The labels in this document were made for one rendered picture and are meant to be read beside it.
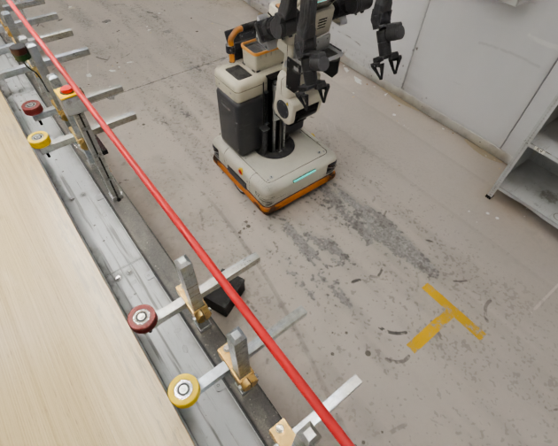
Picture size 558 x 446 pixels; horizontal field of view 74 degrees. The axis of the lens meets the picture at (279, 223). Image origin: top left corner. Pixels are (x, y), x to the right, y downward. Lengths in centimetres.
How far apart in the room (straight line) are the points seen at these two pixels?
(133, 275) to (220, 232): 95
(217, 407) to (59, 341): 52
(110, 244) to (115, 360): 69
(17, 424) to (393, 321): 172
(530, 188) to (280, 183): 174
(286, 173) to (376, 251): 76
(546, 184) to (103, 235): 280
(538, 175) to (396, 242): 119
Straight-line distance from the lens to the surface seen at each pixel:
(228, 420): 134
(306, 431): 80
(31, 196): 163
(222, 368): 113
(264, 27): 179
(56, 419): 117
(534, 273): 278
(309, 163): 246
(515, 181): 307
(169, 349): 143
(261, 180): 233
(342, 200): 265
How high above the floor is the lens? 193
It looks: 52 degrees down
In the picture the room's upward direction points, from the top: 3 degrees clockwise
